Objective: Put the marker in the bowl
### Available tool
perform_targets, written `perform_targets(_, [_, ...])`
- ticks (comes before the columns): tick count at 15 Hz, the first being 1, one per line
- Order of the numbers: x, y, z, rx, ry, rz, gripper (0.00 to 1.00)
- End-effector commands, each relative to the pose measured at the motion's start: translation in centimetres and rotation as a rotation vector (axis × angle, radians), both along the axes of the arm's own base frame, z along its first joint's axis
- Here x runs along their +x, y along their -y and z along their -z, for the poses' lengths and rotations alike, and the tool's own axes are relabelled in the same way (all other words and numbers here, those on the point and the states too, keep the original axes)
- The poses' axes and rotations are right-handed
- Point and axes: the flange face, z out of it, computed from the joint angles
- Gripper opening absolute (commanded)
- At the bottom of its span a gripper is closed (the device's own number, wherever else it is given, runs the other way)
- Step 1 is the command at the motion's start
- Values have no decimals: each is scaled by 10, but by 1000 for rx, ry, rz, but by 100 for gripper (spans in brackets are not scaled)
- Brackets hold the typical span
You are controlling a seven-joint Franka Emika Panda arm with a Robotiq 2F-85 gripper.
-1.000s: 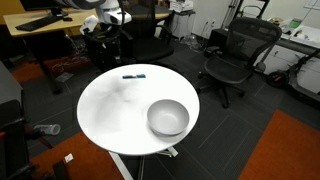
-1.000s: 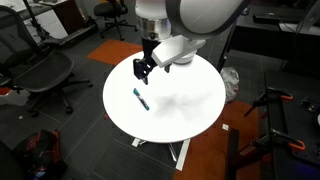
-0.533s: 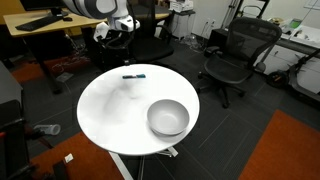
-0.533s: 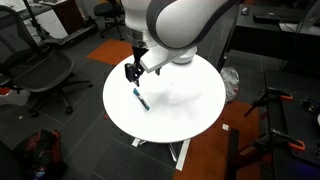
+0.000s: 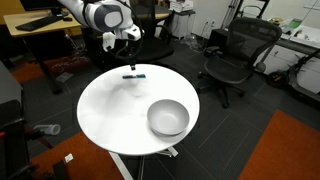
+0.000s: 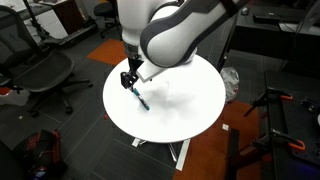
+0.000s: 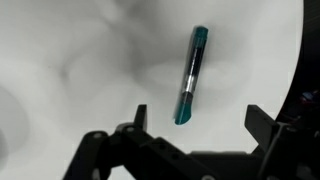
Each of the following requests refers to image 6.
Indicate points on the white table base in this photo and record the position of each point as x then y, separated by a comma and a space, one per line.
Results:
183, 156

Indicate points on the white paper scrap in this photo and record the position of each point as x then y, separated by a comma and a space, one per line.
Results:
225, 127

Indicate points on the black keyboard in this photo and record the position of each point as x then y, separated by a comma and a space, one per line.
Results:
266, 18

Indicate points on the black office desk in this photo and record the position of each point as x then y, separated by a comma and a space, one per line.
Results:
266, 36

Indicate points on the black stand with base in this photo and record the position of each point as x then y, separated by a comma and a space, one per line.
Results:
66, 37

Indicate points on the teal capped marker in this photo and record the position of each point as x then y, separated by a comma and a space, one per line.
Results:
142, 101

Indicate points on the black device on table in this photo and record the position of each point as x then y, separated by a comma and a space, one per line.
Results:
310, 106

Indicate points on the black mesh office chair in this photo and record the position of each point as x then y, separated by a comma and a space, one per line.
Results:
43, 71

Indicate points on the red and black bag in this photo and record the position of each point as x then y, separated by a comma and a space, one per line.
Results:
43, 153

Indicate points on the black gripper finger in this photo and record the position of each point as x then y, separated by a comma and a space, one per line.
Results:
124, 81
133, 82

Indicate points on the grey computer mouse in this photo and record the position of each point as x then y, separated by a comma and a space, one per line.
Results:
245, 10

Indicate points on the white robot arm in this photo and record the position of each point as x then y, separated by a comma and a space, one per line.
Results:
173, 33

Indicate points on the white plastic bag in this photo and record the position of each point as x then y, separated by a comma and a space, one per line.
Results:
230, 83

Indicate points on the dark wood cabinet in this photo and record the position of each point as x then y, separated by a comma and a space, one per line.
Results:
68, 15

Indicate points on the black padded office chair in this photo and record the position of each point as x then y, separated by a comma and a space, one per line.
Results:
105, 9

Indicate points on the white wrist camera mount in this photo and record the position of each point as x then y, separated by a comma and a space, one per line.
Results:
150, 71

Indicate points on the black upright post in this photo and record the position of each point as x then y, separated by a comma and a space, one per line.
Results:
232, 153

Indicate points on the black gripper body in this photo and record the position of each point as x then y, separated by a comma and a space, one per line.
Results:
134, 66

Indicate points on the black work table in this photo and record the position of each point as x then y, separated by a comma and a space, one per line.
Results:
293, 146

